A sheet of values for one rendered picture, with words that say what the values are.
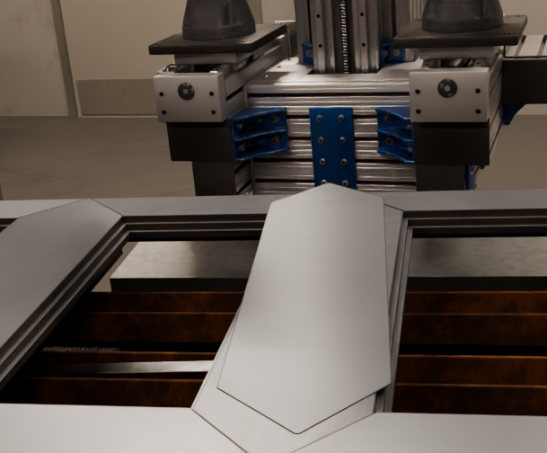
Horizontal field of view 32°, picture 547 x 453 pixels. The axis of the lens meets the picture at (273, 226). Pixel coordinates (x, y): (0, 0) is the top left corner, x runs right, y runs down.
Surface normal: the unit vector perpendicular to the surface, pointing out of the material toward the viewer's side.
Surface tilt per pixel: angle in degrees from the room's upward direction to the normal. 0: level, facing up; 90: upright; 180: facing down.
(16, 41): 90
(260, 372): 0
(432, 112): 90
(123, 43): 90
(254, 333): 0
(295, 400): 0
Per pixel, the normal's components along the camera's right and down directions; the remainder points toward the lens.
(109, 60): -0.31, 0.36
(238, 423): -0.08, -0.93
